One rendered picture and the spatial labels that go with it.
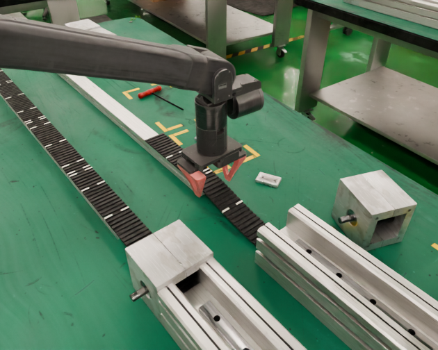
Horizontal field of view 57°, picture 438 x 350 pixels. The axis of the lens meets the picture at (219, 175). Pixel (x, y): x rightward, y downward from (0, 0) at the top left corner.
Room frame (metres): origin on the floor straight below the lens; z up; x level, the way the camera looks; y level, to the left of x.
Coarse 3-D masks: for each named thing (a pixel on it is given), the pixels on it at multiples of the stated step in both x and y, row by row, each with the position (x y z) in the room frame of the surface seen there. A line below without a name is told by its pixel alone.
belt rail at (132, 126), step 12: (72, 84) 1.13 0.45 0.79; (84, 84) 1.09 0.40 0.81; (84, 96) 1.06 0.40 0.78; (96, 96) 1.02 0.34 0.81; (108, 96) 1.02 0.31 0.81; (108, 108) 0.95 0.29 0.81; (120, 108) 0.95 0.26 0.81; (120, 120) 0.89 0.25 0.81; (132, 120) 0.88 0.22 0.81; (132, 132) 0.84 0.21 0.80; (144, 132) 0.83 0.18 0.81; (144, 144) 0.80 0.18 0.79; (156, 156) 0.75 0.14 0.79; (168, 168) 0.72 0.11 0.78
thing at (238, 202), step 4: (232, 200) 0.59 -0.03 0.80; (236, 200) 0.59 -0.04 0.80; (240, 200) 0.59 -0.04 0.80; (224, 204) 0.58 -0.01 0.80; (228, 204) 0.58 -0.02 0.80; (232, 204) 0.58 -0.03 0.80; (236, 204) 0.58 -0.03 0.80; (240, 204) 0.58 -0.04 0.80; (220, 208) 0.57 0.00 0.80; (224, 208) 0.57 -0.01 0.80; (228, 208) 0.57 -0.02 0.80; (232, 208) 0.57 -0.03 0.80; (224, 212) 0.56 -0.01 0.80
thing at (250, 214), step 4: (248, 212) 0.56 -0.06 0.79; (252, 212) 0.56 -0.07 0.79; (240, 216) 0.55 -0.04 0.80; (244, 216) 0.55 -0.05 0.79; (248, 216) 0.56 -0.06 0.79; (252, 216) 0.55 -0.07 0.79; (256, 216) 0.56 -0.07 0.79; (232, 220) 0.54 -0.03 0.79; (236, 220) 0.54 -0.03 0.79; (240, 220) 0.54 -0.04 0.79; (244, 220) 0.54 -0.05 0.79; (248, 220) 0.54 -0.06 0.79; (236, 224) 0.53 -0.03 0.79; (240, 224) 0.53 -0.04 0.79
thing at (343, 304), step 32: (288, 224) 0.49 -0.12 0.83; (320, 224) 0.46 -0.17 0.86; (256, 256) 0.45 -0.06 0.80; (288, 256) 0.40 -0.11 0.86; (320, 256) 0.42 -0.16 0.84; (352, 256) 0.40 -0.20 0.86; (288, 288) 0.39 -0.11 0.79; (320, 288) 0.35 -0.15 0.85; (352, 288) 0.36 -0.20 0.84; (384, 288) 0.35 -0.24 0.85; (416, 288) 0.34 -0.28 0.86; (320, 320) 0.34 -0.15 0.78; (352, 320) 0.30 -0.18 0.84; (384, 320) 0.29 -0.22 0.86; (416, 320) 0.31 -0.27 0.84
